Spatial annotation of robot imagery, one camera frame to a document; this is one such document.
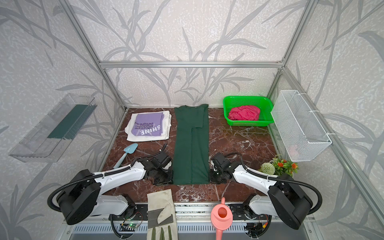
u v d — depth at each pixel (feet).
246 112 3.65
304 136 2.00
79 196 1.37
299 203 1.40
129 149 3.11
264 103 3.79
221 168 2.18
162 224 2.31
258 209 1.94
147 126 3.43
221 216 2.07
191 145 3.18
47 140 2.10
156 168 2.13
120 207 2.00
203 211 2.47
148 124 3.45
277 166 2.42
